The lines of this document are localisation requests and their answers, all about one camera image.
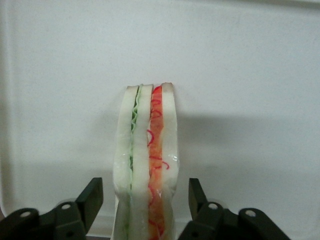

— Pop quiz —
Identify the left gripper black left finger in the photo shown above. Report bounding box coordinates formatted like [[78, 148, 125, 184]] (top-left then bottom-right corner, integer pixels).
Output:
[[0, 177, 104, 240]]

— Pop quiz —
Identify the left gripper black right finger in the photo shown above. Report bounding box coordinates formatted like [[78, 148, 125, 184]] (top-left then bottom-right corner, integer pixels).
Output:
[[177, 177, 299, 240]]

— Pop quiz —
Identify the triangular sandwich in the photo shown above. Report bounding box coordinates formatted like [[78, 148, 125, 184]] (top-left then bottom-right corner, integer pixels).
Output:
[[112, 82, 182, 240]]

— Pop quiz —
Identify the beige rectangular tray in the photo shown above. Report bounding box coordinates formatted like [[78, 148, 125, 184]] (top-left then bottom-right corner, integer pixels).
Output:
[[0, 0, 320, 240]]

